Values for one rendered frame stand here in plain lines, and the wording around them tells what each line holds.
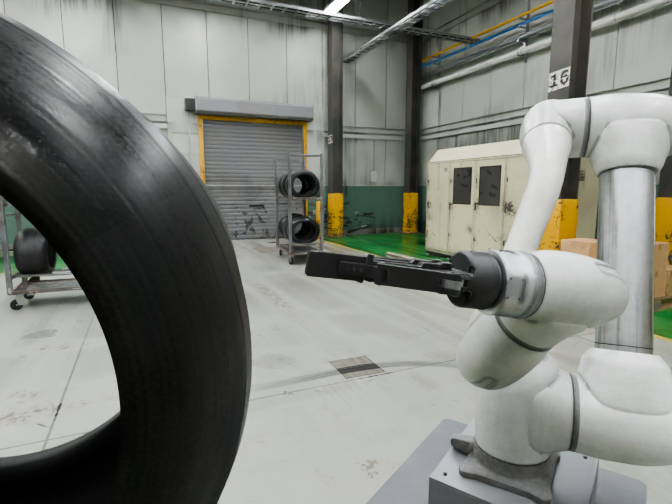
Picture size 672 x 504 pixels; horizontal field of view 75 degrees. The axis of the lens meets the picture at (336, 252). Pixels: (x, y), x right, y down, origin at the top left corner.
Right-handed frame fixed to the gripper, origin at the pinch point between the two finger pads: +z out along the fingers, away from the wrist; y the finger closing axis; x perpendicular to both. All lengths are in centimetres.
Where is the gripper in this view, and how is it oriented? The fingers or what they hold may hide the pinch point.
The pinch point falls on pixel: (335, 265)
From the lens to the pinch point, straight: 51.7
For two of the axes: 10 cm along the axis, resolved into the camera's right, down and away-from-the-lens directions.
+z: -9.6, -1.1, -2.7
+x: -1.4, 9.9, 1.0
